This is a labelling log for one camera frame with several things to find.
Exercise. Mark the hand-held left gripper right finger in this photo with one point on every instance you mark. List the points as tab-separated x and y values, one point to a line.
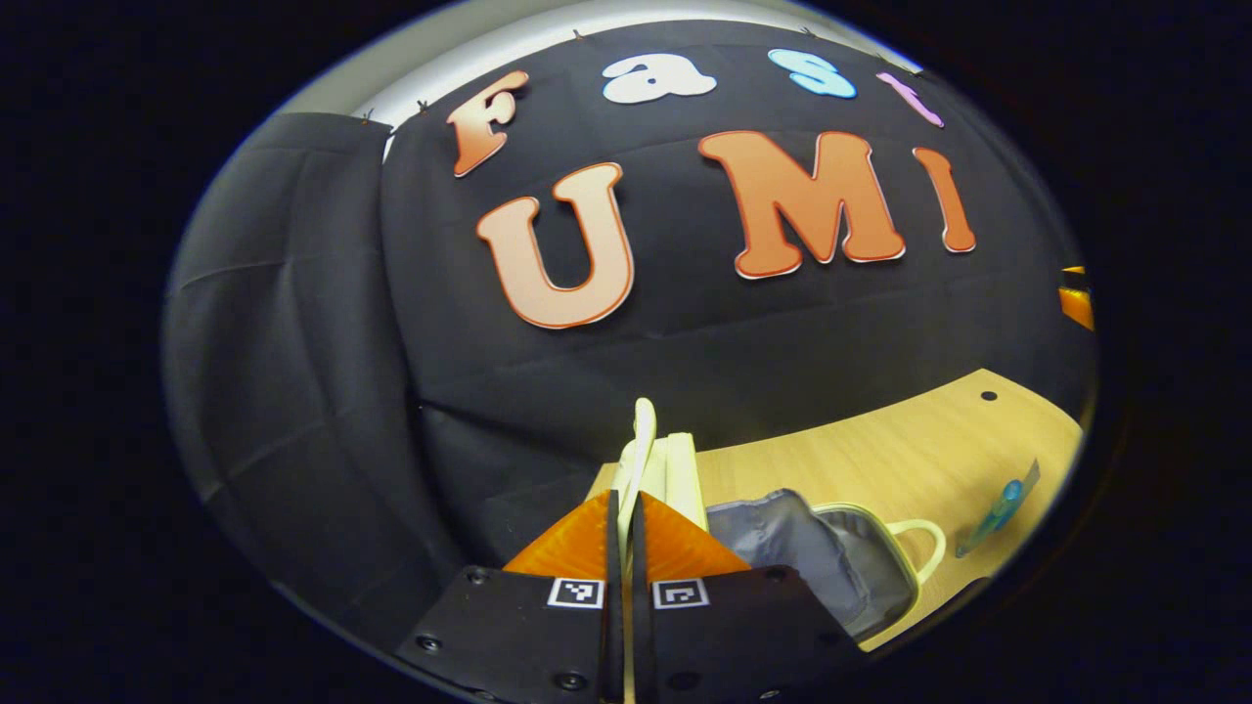
641	636

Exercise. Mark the pale yellow suitcase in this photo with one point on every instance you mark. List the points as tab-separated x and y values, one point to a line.
831	557

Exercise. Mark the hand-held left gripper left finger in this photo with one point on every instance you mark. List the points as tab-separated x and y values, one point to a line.
615	626

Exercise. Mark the black backdrop cloth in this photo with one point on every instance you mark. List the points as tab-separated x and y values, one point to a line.
342	342

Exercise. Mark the blue skin care tube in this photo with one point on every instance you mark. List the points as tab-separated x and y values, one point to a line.
998	510

